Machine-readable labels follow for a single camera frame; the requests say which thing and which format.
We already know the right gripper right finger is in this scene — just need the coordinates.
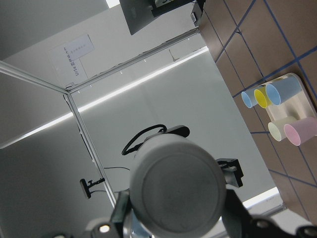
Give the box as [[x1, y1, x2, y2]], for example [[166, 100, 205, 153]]
[[222, 189, 317, 238]]

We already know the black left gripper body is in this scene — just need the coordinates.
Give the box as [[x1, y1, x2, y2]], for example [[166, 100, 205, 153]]
[[216, 158, 244, 187]]

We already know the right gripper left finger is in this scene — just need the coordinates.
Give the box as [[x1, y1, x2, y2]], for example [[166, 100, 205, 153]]
[[79, 190, 133, 238]]

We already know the grey plastic cup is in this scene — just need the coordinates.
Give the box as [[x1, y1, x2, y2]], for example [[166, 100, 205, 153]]
[[130, 134, 226, 238]]

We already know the pale green plastic cup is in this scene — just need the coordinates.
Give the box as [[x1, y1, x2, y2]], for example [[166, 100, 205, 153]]
[[268, 116, 297, 141]]

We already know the pink plastic cup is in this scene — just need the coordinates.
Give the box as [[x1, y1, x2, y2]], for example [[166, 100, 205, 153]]
[[284, 117, 317, 146]]

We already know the yellow plastic cup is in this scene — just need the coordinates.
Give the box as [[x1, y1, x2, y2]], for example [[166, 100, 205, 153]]
[[254, 85, 272, 109]]

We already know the light blue plastic cup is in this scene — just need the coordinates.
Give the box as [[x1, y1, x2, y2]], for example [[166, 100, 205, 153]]
[[265, 76, 302, 105]]

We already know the cream plastic tray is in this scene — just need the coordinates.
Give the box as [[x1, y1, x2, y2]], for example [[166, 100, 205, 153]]
[[260, 73, 317, 121]]

